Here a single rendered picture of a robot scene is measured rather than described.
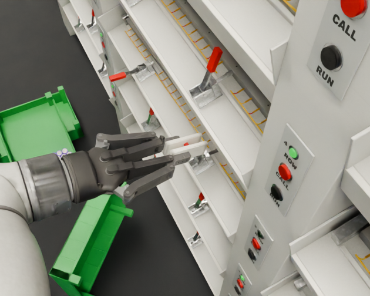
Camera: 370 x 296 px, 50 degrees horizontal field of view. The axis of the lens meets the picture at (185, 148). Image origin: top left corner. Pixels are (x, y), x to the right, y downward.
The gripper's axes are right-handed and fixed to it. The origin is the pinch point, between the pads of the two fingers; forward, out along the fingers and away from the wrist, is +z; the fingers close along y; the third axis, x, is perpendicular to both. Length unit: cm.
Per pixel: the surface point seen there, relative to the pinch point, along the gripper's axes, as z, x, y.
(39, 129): -12, -58, -62
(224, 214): 4.1, -7.6, 10.6
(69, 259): -18, -48, -9
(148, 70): 5.6, -5.3, -25.9
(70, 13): 13, -45, -108
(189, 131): 6.5, -6.3, -7.8
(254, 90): 4.5, 16.7, 5.0
